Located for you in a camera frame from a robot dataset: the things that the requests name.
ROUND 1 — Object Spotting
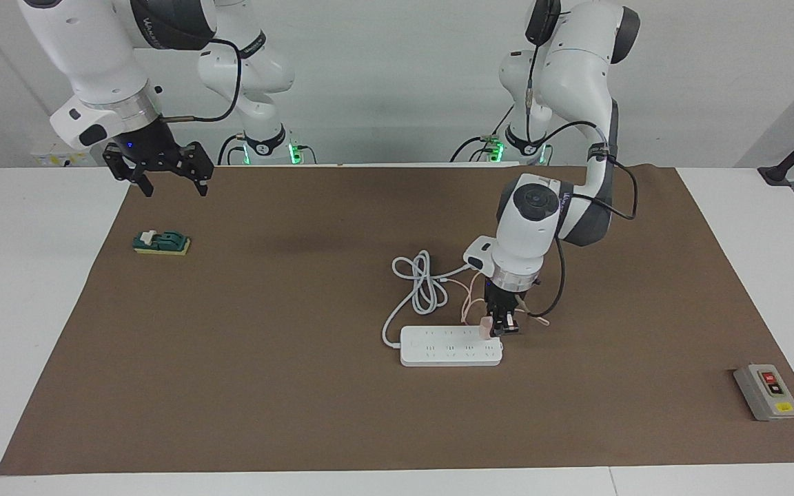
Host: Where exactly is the pink charging cable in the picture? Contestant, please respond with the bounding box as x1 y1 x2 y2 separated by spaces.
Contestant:
459 272 551 329

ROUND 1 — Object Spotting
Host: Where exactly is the white power strip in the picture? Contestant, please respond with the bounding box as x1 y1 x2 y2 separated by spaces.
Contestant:
399 325 505 367

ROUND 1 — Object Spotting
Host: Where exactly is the brown table mat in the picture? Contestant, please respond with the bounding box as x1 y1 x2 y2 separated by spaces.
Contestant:
0 164 794 476

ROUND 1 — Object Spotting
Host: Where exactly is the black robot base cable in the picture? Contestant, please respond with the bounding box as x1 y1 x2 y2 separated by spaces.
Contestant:
450 103 516 163
216 133 250 166

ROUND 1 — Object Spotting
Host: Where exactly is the green knife switch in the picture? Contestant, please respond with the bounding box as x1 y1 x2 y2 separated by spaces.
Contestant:
132 229 192 256

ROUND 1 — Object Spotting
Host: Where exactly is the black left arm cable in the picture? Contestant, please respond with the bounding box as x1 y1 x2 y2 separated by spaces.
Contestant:
525 0 639 318

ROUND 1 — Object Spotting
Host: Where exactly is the grey-white power strip cord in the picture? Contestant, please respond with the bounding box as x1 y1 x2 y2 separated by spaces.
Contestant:
381 250 470 349

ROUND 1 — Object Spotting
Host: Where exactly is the white wall box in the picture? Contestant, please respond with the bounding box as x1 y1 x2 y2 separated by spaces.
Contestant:
30 148 105 167

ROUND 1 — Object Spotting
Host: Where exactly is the grey on-off switch box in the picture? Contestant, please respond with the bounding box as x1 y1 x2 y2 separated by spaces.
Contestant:
733 364 794 422

